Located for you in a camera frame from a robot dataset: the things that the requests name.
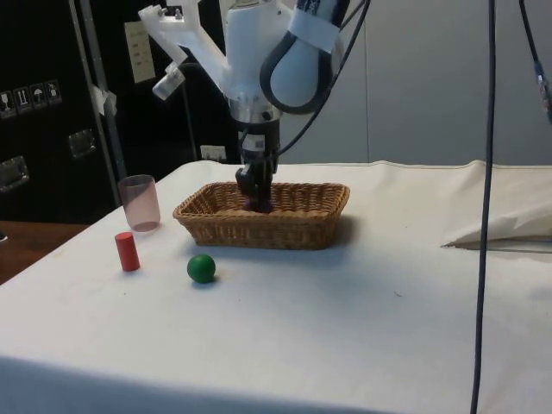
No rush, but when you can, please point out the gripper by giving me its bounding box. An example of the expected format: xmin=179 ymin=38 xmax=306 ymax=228
xmin=235 ymin=120 xmax=281 ymax=212

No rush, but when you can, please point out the purple triangular block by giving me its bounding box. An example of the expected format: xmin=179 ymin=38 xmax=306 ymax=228
xmin=242 ymin=197 xmax=273 ymax=214

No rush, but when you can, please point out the wicker basket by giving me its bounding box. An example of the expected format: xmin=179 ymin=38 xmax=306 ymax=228
xmin=172 ymin=181 xmax=351 ymax=251

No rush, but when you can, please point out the red cylinder block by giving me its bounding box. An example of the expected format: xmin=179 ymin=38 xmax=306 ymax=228
xmin=114 ymin=231 xmax=142 ymax=273

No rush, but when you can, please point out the green ball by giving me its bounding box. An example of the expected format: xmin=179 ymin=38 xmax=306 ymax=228
xmin=186 ymin=254 xmax=216 ymax=285

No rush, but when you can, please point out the see-through pink cup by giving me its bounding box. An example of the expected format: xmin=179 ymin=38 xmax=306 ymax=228
xmin=117 ymin=173 xmax=161 ymax=233

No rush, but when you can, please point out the black cabinet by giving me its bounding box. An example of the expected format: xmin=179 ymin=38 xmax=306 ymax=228
xmin=0 ymin=0 xmax=242 ymax=225

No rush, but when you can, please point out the black cable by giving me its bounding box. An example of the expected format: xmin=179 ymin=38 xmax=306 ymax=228
xmin=469 ymin=0 xmax=498 ymax=414
xmin=278 ymin=0 xmax=373 ymax=157
xmin=518 ymin=0 xmax=552 ymax=127

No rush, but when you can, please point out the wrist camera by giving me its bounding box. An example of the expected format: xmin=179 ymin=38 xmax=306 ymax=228
xmin=137 ymin=0 xmax=229 ymax=103

